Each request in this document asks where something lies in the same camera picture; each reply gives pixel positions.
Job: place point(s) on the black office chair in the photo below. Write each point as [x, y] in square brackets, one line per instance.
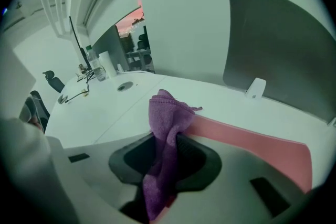
[43, 110]
[56, 82]

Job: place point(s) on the white divider bracket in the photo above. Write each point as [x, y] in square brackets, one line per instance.
[256, 87]
[120, 67]

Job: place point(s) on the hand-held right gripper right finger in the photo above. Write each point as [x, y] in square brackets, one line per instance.
[199, 165]

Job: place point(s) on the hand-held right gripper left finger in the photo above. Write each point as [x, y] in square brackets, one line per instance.
[126, 165]

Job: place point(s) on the pink rectangular mat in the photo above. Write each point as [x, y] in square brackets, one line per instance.
[249, 144]

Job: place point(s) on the clear bottle green cap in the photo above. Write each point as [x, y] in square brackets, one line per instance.
[95, 65]

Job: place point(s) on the purple cloth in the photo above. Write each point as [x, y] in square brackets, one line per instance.
[162, 118]

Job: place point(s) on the yellow label strip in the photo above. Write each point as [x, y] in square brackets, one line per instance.
[84, 92]

